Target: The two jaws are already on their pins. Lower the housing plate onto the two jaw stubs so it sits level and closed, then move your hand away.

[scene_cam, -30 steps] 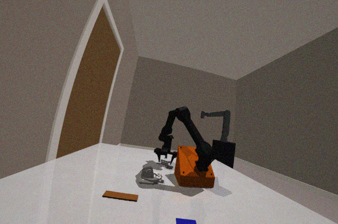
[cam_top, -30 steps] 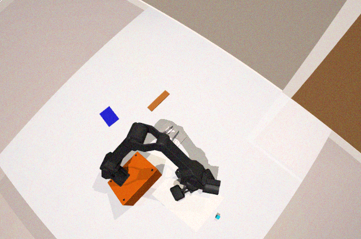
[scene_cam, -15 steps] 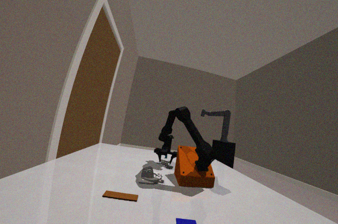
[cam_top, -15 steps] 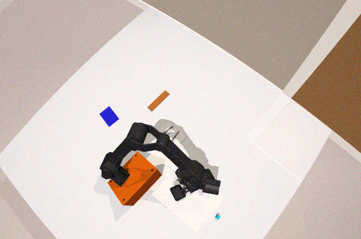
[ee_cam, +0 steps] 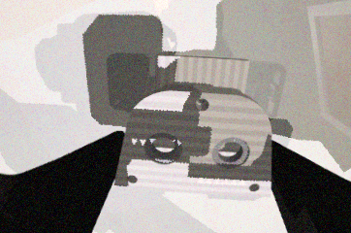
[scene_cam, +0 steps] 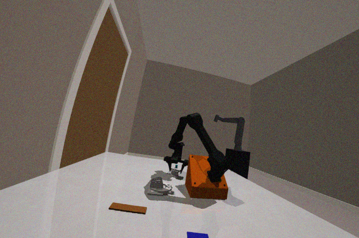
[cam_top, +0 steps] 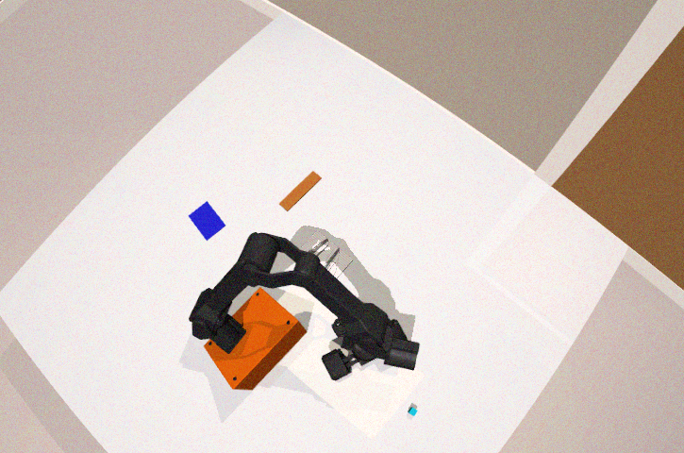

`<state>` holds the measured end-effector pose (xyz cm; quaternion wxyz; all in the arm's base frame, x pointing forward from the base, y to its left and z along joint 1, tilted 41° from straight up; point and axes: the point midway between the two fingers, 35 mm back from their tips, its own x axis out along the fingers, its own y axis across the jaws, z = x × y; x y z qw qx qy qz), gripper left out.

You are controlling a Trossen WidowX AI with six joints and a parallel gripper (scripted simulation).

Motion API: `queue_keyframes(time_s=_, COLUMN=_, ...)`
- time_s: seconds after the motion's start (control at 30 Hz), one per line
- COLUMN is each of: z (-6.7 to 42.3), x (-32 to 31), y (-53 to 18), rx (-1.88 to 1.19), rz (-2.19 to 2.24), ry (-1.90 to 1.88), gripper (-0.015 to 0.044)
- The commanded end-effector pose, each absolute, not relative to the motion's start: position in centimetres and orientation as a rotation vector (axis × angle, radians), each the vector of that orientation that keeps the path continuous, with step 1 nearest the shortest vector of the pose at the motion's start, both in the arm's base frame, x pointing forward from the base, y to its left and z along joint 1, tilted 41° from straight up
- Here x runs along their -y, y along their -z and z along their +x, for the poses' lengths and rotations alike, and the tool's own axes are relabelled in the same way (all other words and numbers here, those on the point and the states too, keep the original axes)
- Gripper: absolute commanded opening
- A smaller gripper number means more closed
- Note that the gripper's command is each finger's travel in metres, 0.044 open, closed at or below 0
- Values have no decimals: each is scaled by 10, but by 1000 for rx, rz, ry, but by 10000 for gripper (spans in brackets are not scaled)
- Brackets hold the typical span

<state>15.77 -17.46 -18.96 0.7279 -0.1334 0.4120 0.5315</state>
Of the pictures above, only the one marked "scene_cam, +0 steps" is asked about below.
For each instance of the blue flat rectangular plate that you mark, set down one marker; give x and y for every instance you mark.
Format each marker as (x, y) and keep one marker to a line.
(196, 235)

